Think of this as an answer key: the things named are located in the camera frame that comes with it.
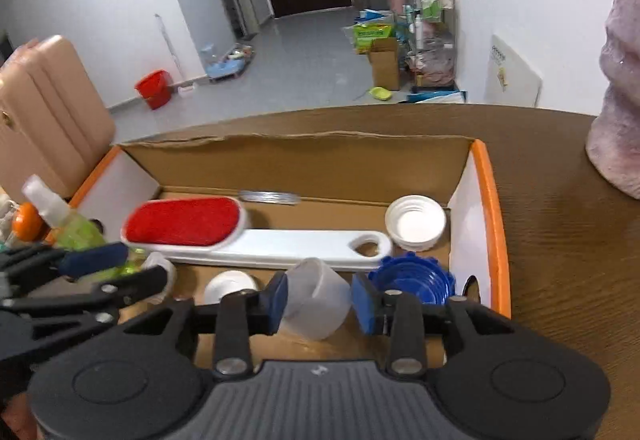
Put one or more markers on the red and white lint brush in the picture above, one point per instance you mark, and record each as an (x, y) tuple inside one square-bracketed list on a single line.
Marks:
[(280, 245)]

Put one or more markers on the white board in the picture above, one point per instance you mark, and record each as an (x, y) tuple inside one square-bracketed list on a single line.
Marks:
[(512, 70)]

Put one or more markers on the orange cardboard box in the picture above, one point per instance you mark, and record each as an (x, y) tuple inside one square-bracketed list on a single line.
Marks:
[(310, 165)]

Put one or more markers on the blue plastic lid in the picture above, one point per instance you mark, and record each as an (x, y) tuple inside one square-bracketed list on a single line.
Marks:
[(412, 280)]

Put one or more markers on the red plastic bucket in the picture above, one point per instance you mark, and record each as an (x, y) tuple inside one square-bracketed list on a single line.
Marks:
[(154, 89)]

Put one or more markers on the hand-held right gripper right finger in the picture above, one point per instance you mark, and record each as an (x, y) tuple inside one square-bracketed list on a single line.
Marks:
[(361, 302)]

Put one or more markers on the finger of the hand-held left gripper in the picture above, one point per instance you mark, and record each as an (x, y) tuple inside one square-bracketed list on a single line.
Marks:
[(95, 257), (135, 285)]

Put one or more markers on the small white screw cap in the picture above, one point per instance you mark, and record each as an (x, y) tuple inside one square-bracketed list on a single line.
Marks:
[(227, 285)]

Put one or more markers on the green spray bottle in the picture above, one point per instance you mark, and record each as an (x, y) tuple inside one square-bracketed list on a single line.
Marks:
[(75, 227)]

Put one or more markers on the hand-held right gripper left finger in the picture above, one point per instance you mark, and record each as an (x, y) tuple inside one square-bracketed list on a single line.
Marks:
[(279, 302)]

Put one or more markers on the brown cardboard carton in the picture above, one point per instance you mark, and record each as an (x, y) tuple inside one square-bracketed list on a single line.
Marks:
[(385, 65)]

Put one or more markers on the pink plastic bucket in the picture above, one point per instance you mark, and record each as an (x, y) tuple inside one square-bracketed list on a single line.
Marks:
[(396, 3)]

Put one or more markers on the pink ribbed suitcase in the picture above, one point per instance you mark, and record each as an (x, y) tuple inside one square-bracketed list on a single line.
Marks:
[(50, 120)]

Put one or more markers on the white mop stick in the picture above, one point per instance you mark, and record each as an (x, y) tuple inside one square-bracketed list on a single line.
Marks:
[(167, 48)]

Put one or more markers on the metal rack with bottles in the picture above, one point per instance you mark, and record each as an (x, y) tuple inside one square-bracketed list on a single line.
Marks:
[(430, 35)]

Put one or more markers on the translucent plastic cup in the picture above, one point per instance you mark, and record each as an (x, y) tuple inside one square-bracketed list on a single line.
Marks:
[(320, 295)]

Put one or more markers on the white ribbed lid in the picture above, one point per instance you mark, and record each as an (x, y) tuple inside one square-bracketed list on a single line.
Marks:
[(415, 222)]

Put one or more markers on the yellow plastic dish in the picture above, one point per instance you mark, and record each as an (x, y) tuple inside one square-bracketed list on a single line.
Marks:
[(380, 93)]

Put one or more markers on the white plastic bottle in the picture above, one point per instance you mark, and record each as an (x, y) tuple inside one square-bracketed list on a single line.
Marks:
[(160, 264)]

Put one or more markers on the blue floor tray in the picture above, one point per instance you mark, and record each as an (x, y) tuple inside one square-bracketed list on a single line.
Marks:
[(227, 68)]

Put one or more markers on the person's left hand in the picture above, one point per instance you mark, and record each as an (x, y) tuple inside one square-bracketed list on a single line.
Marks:
[(15, 420)]

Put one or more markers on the blue flat package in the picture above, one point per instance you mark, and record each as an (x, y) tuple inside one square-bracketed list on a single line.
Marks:
[(437, 97)]

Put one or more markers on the green printed bag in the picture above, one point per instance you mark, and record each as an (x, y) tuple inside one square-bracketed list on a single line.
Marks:
[(372, 36)]

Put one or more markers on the orange fruit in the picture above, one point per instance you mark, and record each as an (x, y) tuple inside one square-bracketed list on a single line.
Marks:
[(25, 222)]

